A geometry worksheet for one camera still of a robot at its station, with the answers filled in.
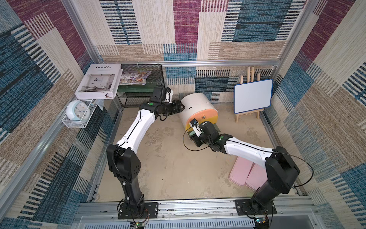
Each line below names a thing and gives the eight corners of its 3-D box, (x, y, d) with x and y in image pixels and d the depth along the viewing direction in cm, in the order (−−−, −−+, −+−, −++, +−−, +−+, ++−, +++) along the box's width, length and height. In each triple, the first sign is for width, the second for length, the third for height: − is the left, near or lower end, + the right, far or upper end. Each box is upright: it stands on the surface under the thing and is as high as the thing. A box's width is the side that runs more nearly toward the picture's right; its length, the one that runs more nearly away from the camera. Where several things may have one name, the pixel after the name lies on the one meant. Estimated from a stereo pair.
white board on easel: (224, 116, 116) (234, 84, 92) (237, 98, 129) (248, 66, 105) (255, 130, 107) (275, 99, 83) (265, 109, 120) (285, 77, 96)
